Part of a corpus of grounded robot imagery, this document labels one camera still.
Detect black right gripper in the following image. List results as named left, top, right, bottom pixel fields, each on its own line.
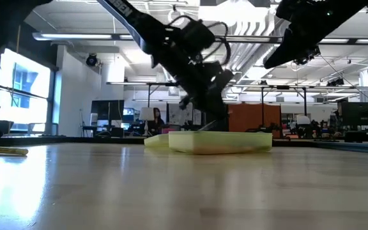
left=263, top=0, right=348, bottom=70

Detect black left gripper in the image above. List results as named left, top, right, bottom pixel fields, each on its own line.
left=151, top=27, right=234, bottom=132

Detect yellow translucent supply box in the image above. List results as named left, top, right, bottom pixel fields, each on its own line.
left=144, top=130, right=273, bottom=156

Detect yellow marker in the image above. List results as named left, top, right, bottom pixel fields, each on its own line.
left=0, top=145, right=29, bottom=157

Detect black ceiling spotlight cluster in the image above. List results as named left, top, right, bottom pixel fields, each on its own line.
left=294, top=50, right=321, bottom=66

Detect orange partition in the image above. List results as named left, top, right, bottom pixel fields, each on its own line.
left=227, top=102, right=282, bottom=132

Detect white ceiling ducts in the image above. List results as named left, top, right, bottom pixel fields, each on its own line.
left=231, top=19, right=277, bottom=73

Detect person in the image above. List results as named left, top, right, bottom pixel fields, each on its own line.
left=329, top=100, right=346, bottom=129
left=151, top=107, right=166, bottom=135

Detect white globe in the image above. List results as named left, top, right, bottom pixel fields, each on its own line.
left=296, top=114, right=311, bottom=126

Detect wide black monitor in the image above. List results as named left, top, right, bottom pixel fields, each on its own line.
left=341, top=102, right=368, bottom=127

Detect black monitor on stand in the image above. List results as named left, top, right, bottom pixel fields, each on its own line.
left=91, top=100, right=125, bottom=128

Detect large window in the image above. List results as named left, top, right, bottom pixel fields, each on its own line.
left=0, top=47, right=56, bottom=137

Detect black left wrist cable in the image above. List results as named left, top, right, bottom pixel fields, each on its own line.
left=203, top=21, right=233, bottom=66

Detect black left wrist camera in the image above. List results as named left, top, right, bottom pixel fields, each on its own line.
left=180, top=19, right=217, bottom=54

